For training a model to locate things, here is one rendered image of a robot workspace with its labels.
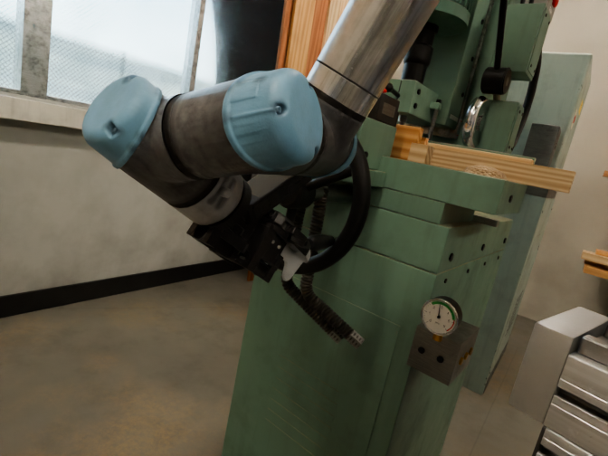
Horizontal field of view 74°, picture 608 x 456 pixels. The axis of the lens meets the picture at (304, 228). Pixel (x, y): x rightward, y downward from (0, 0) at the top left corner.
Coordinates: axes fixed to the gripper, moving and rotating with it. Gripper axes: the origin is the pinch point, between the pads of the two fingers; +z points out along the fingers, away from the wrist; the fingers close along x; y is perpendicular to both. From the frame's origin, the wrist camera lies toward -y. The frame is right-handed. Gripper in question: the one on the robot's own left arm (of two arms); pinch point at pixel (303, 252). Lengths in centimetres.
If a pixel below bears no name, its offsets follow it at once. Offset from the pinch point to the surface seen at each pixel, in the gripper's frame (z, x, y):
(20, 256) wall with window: 32, -140, 38
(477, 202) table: 14.3, 16.4, -22.6
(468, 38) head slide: 19, -2, -65
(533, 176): 24.5, 21.0, -35.9
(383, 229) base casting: 19.1, 0.7, -14.5
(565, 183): 25, 26, -36
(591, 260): 206, 33, -103
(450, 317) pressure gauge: 18.4, 18.9, -3.3
